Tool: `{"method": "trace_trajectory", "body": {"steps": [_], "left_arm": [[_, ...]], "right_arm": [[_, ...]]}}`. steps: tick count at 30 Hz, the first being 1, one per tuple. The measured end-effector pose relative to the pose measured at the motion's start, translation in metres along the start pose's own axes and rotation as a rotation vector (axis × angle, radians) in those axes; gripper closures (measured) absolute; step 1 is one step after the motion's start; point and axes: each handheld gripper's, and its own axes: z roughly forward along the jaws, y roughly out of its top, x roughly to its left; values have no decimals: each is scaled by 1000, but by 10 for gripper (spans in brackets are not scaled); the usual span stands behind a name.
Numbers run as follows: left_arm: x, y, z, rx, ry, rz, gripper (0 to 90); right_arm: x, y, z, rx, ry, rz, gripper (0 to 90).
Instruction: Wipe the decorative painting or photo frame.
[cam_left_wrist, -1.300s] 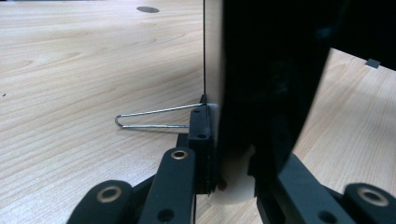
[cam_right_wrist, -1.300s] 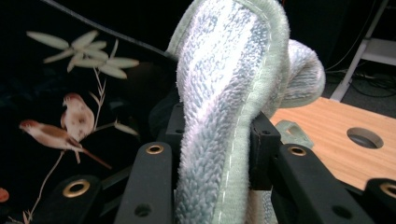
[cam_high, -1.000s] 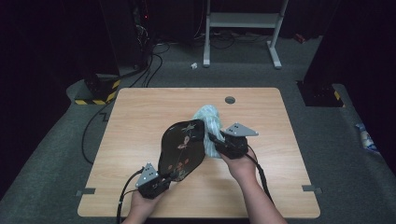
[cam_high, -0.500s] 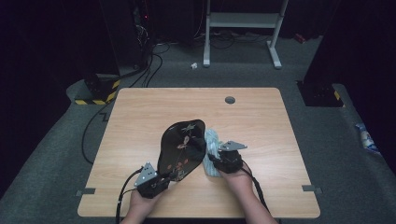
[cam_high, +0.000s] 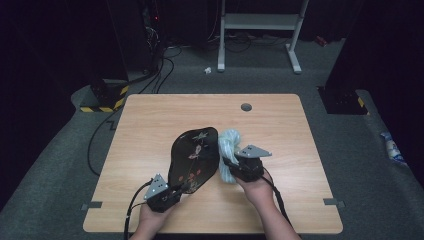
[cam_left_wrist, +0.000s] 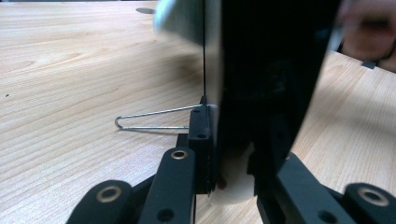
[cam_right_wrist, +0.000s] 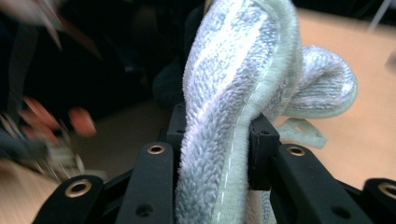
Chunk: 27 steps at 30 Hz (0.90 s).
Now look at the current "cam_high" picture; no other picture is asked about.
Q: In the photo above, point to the person's right hand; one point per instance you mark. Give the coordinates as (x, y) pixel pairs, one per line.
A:
(258, 193)

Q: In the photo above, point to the person's left hand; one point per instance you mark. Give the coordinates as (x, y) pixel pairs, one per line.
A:
(155, 218)

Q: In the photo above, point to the black yellow striped base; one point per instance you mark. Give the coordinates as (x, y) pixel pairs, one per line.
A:
(106, 96)
(340, 101)

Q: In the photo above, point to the white crumpled paper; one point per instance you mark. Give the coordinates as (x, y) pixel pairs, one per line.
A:
(208, 70)

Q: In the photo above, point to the dark equipment rack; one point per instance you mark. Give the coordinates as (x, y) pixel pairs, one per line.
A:
(151, 33)

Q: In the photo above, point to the light blue striped cloth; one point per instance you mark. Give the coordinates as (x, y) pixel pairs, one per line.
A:
(228, 143)

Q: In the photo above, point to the grey tape strip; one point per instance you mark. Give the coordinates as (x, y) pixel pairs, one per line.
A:
(333, 201)
(91, 206)

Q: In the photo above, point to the black floral lacquer tray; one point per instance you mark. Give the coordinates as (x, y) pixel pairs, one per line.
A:
(193, 160)

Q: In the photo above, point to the blue white packet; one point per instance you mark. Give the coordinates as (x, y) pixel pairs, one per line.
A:
(391, 150)

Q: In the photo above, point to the white metal stand frame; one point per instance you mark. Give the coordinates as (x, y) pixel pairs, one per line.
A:
(260, 21)

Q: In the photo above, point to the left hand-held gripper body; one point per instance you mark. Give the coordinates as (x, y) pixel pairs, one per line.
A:
(161, 198)

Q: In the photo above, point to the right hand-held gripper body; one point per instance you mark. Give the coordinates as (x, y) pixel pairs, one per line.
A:
(248, 165)

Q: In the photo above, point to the small red object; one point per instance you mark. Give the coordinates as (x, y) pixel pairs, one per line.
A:
(321, 40)

